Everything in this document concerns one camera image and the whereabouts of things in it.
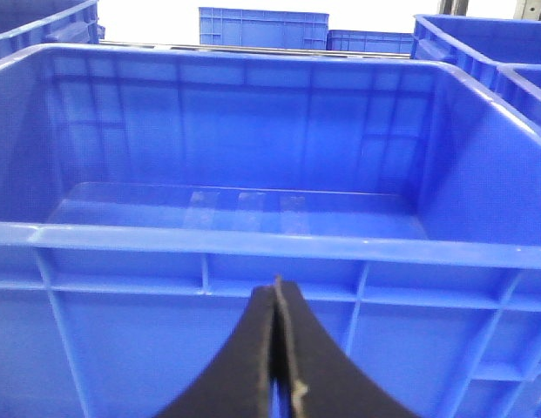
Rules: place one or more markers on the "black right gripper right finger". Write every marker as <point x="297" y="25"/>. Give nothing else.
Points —
<point x="313" y="375"/>

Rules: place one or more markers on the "blue crate at right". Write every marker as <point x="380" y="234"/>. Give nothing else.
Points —
<point x="477" y="45"/>

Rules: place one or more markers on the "large blue plastic crate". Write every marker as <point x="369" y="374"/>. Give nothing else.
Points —
<point x="145" y="194"/>

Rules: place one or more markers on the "blue crate at left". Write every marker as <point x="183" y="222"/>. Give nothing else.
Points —
<point x="26" y="23"/>

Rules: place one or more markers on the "far tall blue crate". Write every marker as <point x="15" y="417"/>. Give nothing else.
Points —
<point x="263" y="28"/>

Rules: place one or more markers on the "small blue crate right edge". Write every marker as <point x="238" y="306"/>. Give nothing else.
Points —
<point x="520" y="86"/>

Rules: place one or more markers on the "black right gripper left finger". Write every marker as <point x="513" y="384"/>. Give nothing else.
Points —
<point x="238" y="380"/>

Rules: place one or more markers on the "steel rack back rail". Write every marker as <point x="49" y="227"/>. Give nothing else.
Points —
<point x="256" y="50"/>

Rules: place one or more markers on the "far low blue crate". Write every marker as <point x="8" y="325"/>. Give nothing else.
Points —
<point x="370" y="41"/>

